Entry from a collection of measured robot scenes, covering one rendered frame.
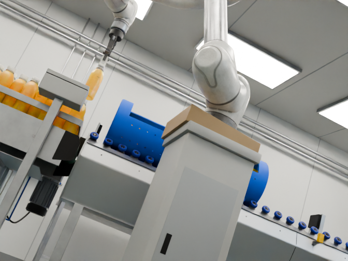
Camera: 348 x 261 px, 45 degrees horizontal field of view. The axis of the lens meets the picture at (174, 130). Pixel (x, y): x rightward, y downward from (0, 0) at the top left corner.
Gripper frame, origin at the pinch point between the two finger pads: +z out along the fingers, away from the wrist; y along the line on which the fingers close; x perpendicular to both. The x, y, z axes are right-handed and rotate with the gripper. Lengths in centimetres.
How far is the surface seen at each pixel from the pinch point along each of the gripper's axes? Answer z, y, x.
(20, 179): 74, -21, 8
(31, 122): 48, -13, 16
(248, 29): -206, 194, -118
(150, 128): 24.5, -4.6, -35.7
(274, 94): -206, 300, -212
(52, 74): 26.4, -24.2, 15.7
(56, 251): 95, 1, -17
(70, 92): 30.8, -24.3, 5.2
